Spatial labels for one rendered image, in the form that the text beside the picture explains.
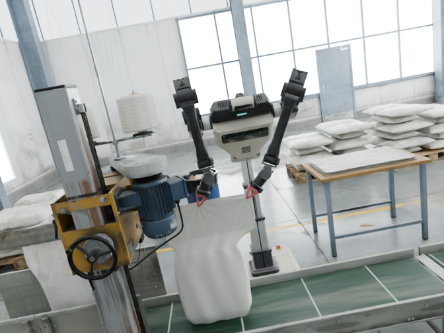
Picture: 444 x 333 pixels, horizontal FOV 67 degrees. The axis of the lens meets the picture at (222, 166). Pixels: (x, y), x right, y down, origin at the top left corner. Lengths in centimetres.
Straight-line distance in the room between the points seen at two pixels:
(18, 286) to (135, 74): 788
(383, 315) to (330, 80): 869
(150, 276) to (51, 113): 137
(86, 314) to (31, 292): 78
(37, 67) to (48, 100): 906
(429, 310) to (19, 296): 246
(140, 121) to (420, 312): 172
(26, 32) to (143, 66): 300
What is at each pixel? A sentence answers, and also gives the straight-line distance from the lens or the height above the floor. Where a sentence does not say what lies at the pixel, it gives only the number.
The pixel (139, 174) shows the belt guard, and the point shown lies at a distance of 136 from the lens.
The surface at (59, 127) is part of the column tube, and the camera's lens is 136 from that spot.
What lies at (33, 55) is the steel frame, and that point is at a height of 323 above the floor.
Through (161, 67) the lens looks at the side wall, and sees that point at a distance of 978.
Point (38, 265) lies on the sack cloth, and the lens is 211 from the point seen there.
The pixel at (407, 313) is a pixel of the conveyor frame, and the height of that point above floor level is 34.
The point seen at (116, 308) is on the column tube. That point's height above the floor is 84.
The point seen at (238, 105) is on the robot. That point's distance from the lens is 193.
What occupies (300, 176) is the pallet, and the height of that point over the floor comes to 11.
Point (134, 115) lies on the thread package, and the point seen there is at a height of 160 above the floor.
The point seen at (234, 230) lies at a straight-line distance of 187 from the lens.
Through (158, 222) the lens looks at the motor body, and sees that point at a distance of 143.
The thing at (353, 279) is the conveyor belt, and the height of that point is 38.
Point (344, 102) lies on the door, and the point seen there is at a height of 51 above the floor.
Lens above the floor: 166
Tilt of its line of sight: 14 degrees down
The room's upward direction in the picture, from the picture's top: 10 degrees counter-clockwise
